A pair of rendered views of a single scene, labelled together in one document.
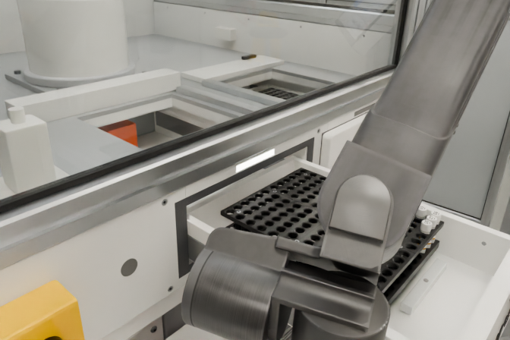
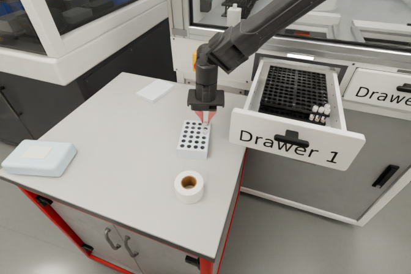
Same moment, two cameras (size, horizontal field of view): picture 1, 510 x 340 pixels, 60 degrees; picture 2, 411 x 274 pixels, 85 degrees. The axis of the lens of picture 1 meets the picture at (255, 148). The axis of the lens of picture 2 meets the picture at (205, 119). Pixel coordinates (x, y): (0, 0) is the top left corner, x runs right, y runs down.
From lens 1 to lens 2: 53 cm
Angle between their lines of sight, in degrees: 59
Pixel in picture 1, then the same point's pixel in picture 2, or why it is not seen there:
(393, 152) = (232, 31)
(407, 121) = (242, 24)
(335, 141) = (361, 74)
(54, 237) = not seen: hidden behind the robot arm
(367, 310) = (204, 63)
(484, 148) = not seen: outside the picture
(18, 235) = (207, 33)
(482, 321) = (254, 114)
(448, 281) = not seen: hidden behind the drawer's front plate
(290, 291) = (203, 55)
